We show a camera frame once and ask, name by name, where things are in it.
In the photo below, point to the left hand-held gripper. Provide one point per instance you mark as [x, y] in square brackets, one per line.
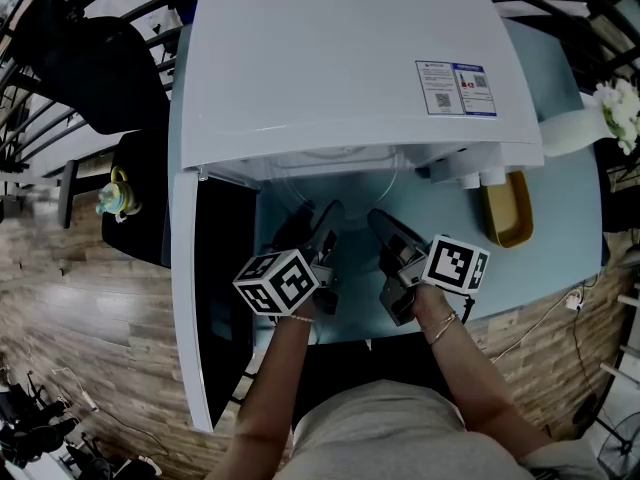
[275, 283]

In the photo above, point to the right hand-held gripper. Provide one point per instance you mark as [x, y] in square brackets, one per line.
[450, 268]

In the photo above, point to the clear plastic plate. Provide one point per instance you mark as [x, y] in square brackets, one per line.
[350, 183]

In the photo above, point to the person's left forearm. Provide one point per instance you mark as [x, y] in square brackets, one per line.
[270, 378]

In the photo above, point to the person's right forearm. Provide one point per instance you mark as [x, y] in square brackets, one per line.
[465, 378]

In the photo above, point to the yellow rectangular tray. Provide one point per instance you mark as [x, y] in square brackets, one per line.
[505, 218]

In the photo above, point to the person's black trousers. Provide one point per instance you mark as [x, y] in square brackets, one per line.
[370, 363]

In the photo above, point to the light blue top table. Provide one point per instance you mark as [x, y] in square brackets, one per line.
[560, 248]

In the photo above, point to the white microwave oven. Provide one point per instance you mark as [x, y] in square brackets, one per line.
[340, 58]

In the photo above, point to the person's grey shirt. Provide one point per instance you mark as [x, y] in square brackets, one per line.
[390, 433]

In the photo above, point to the white power strip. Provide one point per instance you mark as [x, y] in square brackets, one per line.
[90, 402]
[575, 302]

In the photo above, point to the green yellow sippy cup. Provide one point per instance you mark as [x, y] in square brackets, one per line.
[117, 198]

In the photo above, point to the white vase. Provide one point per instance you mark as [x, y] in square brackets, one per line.
[570, 130]

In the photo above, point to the black mesh office chair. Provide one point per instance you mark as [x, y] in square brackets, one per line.
[620, 208]
[100, 73]

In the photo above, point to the black metal railing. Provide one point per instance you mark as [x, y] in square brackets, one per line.
[150, 4]

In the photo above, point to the black floor fan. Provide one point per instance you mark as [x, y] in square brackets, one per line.
[622, 448]

